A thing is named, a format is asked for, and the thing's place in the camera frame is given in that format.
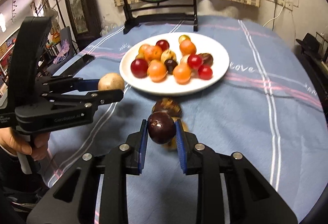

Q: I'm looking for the dark purple plum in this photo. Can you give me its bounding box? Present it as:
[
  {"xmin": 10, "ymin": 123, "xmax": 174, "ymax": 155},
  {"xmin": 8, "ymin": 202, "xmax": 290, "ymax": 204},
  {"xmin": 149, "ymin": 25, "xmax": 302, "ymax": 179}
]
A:
[{"xmin": 147, "ymin": 111, "xmax": 176, "ymax": 145}]

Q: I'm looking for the tan round fruit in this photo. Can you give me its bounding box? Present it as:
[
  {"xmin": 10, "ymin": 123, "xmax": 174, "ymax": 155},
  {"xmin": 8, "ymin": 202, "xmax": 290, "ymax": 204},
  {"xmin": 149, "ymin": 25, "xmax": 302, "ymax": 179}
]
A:
[
  {"xmin": 161, "ymin": 49, "xmax": 176, "ymax": 63},
  {"xmin": 98, "ymin": 73, "xmax": 124, "ymax": 91}
]

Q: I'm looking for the yellow-green citrus fruit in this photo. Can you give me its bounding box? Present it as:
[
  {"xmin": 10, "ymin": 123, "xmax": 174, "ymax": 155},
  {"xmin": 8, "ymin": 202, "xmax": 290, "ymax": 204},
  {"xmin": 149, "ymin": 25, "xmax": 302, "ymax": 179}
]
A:
[{"xmin": 180, "ymin": 39, "xmax": 197, "ymax": 56}]

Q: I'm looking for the yellow-brown small fruit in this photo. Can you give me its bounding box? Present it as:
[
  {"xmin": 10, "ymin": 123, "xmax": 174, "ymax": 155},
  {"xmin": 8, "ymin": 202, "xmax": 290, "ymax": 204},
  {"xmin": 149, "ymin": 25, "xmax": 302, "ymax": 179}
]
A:
[{"xmin": 179, "ymin": 35, "xmax": 191, "ymax": 44}]

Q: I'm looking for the person's left hand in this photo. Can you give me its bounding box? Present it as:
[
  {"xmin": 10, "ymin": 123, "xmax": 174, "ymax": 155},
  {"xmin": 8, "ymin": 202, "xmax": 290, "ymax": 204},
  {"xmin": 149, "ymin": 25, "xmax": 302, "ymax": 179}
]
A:
[{"xmin": 1, "ymin": 128, "xmax": 50, "ymax": 161}]

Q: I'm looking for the tan round fruit on cloth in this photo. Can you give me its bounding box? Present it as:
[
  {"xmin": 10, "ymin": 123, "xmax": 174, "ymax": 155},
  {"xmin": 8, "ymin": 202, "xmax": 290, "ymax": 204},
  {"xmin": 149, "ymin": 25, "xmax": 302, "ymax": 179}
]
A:
[{"xmin": 98, "ymin": 73, "xmax": 124, "ymax": 91}]

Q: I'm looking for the large tan potato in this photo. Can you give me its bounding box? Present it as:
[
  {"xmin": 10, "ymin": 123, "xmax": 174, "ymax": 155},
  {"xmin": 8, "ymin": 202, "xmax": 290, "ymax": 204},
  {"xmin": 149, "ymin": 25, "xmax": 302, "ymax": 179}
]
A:
[{"xmin": 162, "ymin": 117, "xmax": 190, "ymax": 151}]

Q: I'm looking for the black smartphone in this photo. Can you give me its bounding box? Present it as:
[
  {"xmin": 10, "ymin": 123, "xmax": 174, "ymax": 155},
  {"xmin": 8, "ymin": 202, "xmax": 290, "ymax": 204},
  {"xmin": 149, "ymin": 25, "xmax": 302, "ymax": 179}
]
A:
[{"xmin": 60, "ymin": 54, "xmax": 95, "ymax": 77}]

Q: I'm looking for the red plum under gripper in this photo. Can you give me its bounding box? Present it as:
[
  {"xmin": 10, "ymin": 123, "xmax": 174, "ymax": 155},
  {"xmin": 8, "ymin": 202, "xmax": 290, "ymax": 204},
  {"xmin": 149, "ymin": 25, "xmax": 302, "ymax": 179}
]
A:
[{"xmin": 130, "ymin": 59, "xmax": 148, "ymax": 78}]

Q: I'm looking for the brown mangosteen fruit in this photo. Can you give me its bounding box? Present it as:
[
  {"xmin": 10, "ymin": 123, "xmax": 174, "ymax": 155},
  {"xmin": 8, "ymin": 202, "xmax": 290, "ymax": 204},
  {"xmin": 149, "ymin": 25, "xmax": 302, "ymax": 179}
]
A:
[{"xmin": 152, "ymin": 97, "xmax": 182, "ymax": 118}]

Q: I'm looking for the small orange tomato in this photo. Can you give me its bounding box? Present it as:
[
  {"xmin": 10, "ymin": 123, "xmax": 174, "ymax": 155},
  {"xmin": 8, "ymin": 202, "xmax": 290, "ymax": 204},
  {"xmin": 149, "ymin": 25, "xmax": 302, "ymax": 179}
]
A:
[{"xmin": 147, "ymin": 60, "xmax": 167, "ymax": 83}]

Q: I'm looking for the orange tangerine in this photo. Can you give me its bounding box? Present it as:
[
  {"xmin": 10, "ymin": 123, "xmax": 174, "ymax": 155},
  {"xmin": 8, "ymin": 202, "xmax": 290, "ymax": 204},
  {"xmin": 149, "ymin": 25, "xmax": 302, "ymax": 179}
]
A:
[{"xmin": 144, "ymin": 45, "xmax": 162, "ymax": 62}]

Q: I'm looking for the small red cherry tomato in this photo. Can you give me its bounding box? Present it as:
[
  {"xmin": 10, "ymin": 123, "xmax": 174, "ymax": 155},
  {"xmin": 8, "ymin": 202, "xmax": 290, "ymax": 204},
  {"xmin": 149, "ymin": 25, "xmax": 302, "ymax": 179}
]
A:
[{"xmin": 197, "ymin": 64, "xmax": 213, "ymax": 80}]

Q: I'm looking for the small orange fruit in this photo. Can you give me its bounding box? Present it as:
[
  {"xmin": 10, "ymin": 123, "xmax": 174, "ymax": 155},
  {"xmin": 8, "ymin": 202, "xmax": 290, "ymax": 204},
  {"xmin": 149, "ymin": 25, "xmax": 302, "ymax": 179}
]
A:
[{"xmin": 173, "ymin": 63, "xmax": 191, "ymax": 84}]

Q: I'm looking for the blue striped tablecloth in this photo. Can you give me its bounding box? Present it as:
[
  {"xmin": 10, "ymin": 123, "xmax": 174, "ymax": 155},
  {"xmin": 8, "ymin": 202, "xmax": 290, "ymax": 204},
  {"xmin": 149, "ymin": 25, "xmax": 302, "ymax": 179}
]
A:
[{"xmin": 41, "ymin": 17, "xmax": 327, "ymax": 223}]

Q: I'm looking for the dark red plum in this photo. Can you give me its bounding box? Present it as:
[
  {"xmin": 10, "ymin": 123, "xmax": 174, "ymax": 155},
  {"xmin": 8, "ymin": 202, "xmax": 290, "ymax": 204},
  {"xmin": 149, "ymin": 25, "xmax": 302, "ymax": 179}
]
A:
[{"xmin": 156, "ymin": 39, "xmax": 170, "ymax": 52}]

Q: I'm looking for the dark brown chestnut fruit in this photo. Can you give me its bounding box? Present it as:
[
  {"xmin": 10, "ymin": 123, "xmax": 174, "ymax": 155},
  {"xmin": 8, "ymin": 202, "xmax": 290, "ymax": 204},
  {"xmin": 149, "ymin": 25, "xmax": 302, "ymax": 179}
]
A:
[{"xmin": 198, "ymin": 53, "xmax": 213, "ymax": 67}]

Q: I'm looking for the dark framed painting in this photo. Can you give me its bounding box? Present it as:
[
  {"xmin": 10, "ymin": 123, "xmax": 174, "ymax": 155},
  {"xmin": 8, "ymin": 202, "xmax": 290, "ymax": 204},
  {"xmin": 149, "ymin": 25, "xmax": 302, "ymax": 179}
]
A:
[{"xmin": 65, "ymin": 0, "xmax": 101, "ymax": 50}]

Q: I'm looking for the white round plate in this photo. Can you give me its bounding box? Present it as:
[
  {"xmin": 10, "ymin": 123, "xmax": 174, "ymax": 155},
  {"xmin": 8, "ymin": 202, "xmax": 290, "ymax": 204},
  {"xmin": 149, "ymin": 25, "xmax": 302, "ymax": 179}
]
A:
[{"xmin": 120, "ymin": 33, "xmax": 230, "ymax": 96}]

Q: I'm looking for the white power cable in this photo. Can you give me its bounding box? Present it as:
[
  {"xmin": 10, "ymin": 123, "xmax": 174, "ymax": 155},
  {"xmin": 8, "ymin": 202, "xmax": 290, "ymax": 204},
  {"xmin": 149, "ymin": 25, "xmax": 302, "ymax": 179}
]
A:
[{"xmin": 262, "ymin": 1, "xmax": 285, "ymax": 31}]

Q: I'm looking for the wall power strip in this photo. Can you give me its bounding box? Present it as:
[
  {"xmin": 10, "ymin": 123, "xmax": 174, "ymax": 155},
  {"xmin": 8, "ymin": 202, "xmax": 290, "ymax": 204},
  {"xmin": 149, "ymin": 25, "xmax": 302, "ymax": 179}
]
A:
[{"xmin": 267, "ymin": 0, "xmax": 294, "ymax": 11}]

